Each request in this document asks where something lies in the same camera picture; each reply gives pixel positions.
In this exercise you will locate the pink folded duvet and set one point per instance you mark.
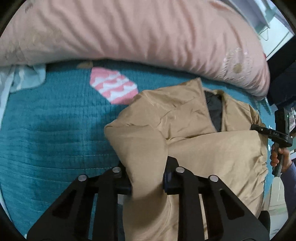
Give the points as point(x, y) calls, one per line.
point(207, 38)

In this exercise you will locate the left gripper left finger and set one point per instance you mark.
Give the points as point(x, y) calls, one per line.
point(86, 210)

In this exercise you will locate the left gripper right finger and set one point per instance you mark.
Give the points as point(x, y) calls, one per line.
point(208, 202)

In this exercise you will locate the teal quilted bed cover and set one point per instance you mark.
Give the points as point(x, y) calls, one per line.
point(50, 135)

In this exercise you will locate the navy and mustard puffer jacket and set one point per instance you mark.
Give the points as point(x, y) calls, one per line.
point(281, 65)

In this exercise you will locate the person's purple right sleeve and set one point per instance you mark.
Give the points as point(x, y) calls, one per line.
point(289, 181)

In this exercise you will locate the tan quilted jacket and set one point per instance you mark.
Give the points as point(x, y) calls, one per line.
point(175, 121)

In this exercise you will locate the person's right hand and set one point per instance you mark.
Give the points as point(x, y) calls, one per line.
point(280, 155)

